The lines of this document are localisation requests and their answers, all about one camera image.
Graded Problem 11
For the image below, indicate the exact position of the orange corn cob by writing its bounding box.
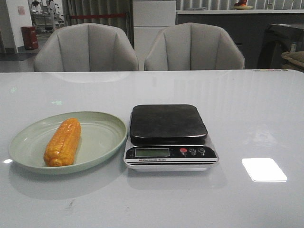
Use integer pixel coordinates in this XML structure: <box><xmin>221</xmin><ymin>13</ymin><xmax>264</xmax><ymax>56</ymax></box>
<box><xmin>43</xmin><ymin>118</ymin><xmax>81</xmax><ymax>167</ymax></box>

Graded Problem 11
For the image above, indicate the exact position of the black silver kitchen scale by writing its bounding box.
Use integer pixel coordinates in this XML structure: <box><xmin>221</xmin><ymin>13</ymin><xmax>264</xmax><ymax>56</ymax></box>
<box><xmin>123</xmin><ymin>104</ymin><xmax>219</xmax><ymax>171</ymax></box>

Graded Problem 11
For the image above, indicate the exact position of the right grey upholstered chair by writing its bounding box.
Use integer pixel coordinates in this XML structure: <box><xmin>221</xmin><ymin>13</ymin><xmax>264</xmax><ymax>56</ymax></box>
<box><xmin>144</xmin><ymin>23</ymin><xmax>245</xmax><ymax>71</ymax></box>

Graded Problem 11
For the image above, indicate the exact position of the grey upholstered chair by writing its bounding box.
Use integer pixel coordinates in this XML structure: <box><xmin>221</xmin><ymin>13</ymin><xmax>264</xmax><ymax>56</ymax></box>
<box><xmin>33</xmin><ymin>23</ymin><xmax>139</xmax><ymax>72</ymax></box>
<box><xmin>144</xmin><ymin>23</ymin><xmax>245</xmax><ymax>71</ymax></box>

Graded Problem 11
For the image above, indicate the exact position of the light green plate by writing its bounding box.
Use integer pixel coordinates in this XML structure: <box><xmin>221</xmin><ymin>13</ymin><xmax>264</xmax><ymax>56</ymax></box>
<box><xmin>9</xmin><ymin>111</ymin><xmax>127</xmax><ymax>175</ymax></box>

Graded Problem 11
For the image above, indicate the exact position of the left grey upholstered chair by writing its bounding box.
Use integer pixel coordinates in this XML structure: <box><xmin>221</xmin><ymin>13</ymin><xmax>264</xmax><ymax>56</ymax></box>
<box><xmin>33</xmin><ymin>23</ymin><xmax>139</xmax><ymax>72</ymax></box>

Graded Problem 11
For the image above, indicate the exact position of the white cabinet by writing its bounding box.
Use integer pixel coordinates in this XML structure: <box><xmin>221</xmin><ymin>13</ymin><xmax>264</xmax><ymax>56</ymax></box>
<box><xmin>133</xmin><ymin>0</ymin><xmax>176</xmax><ymax>71</ymax></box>

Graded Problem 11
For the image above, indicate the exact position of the grey counter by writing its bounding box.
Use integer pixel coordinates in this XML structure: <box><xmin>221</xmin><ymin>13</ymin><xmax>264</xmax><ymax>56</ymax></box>
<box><xmin>176</xmin><ymin>9</ymin><xmax>304</xmax><ymax>69</ymax></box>

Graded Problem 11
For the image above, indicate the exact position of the fruit bowl on counter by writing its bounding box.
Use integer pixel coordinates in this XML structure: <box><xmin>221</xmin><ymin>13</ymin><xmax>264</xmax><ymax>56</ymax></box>
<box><xmin>233</xmin><ymin>0</ymin><xmax>253</xmax><ymax>10</ymax></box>

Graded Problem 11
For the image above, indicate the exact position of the red trash bin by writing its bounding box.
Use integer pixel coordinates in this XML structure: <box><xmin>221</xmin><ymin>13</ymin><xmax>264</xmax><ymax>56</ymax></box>
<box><xmin>21</xmin><ymin>26</ymin><xmax>38</xmax><ymax>50</ymax></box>

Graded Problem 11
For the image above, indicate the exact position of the dark side table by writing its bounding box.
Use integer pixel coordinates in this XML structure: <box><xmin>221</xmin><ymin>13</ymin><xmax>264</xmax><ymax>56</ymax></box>
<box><xmin>257</xmin><ymin>24</ymin><xmax>304</xmax><ymax>69</ymax></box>

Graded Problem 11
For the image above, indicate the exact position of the tan cushion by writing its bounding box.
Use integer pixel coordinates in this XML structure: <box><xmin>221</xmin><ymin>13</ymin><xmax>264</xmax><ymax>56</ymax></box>
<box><xmin>281</xmin><ymin>51</ymin><xmax>304</xmax><ymax>72</ymax></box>

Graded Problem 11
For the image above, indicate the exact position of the pink wall notice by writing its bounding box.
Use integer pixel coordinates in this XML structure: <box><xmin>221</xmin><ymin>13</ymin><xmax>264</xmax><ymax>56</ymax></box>
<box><xmin>18</xmin><ymin>6</ymin><xmax>26</xmax><ymax>16</ymax></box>

